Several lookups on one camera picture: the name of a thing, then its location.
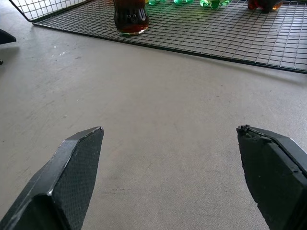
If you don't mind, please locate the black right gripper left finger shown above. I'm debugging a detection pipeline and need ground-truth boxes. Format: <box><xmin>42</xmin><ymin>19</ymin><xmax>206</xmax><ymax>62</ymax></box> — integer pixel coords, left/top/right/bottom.
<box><xmin>0</xmin><ymin>126</ymin><xmax>105</xmax><ymax>230</ymax></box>

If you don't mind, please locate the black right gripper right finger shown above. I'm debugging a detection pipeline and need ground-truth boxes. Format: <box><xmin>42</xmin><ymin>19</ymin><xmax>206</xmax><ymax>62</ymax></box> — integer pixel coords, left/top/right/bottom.
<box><xmin>236</xmin><ymin>124</ymin><xmax>307</xmax><ymax>230</ymax></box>

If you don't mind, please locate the orange soda glass bottle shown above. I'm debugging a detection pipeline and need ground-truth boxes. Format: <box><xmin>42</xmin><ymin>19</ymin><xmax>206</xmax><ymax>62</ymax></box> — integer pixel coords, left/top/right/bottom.
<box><xmin>247</xmin><ymin>0</ymin><xmax>284</xmax><ymax>13</ymax></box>

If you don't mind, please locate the dark cola glass bottle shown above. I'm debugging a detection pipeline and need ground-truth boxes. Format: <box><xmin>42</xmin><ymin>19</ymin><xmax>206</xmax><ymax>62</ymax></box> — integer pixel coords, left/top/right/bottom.
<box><xmin>113</xmin><ymin>0</ymin><xmax>150</xmax><ymax>36</ymax></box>

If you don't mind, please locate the black angular object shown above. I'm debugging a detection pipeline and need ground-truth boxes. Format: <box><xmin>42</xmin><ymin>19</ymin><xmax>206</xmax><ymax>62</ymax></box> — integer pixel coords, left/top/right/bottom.
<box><xmin>0</xmin><ymin>28</ymin><xmax>17</xmax><ymax>45</ymax></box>

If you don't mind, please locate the black wire grid rack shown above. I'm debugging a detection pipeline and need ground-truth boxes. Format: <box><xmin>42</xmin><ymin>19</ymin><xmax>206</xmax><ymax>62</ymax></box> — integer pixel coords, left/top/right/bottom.
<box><xmin>9</xmin><ymin>0</ymin><xmax>307</xmax><ymax>74</ymax></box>

